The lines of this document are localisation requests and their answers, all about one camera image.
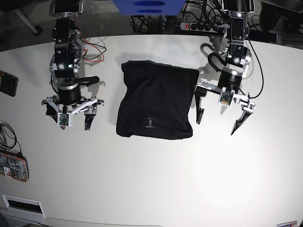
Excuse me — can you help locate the white power strip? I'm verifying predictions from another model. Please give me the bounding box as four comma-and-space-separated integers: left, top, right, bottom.
179, 22, 216, 33

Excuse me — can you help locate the blue plastic stool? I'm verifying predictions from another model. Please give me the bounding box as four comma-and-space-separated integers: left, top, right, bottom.
112, 0, 186, 16

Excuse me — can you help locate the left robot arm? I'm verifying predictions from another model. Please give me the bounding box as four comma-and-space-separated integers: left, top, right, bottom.
194, 0, 256, 133

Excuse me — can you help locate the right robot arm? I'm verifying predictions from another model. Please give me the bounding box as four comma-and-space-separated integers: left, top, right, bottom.
42, 0, 104, 131

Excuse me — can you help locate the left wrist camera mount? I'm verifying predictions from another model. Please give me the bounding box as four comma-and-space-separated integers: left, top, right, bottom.
196, 82, 255, 107

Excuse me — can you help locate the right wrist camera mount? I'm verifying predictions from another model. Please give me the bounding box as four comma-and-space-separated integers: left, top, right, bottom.
42, 96, 104, 129

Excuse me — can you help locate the black T-shirt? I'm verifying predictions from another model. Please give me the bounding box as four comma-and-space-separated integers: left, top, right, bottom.
116, 61, 199, 140

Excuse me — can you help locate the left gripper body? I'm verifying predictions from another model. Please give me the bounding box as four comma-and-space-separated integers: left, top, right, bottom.
218, 68, 242, 92

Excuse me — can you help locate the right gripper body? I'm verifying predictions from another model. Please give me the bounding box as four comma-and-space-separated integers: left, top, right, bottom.
56, 84, 82, 105

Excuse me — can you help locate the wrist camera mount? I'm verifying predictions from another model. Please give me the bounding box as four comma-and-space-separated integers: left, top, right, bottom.
42, 96, 104, 129
196, 82, 255, 107

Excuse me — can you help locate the sticker at table edge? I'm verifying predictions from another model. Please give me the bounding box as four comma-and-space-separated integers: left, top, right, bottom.
276, 220, 298, 227

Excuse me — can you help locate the orange blue device case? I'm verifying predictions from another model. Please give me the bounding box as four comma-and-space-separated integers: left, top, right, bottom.
0, 149, 29, 182

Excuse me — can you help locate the black coiled cable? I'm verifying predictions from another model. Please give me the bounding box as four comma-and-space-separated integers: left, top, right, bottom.
0, 120, 22, 156

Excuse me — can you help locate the black smartphone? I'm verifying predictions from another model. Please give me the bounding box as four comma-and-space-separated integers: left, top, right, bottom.
0, 71, 19, 97

